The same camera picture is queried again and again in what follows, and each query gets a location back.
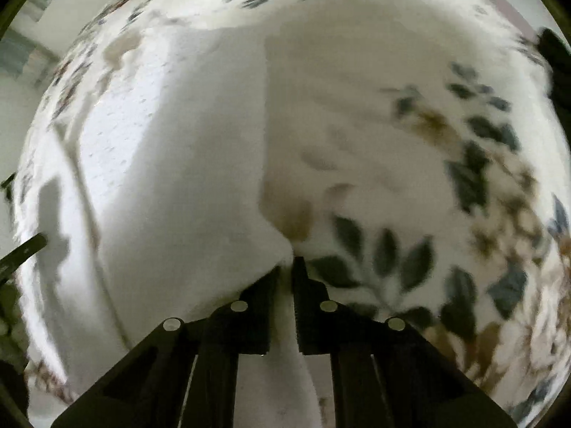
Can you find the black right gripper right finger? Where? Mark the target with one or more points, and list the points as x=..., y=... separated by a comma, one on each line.
x=384, y=374

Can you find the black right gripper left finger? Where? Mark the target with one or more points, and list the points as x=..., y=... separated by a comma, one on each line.
x=181, y=374

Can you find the white knit sweater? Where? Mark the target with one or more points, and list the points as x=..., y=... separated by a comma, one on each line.
x=191, y=146

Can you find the floral bed blanket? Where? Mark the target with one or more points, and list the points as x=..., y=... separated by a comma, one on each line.
x=494, y=294

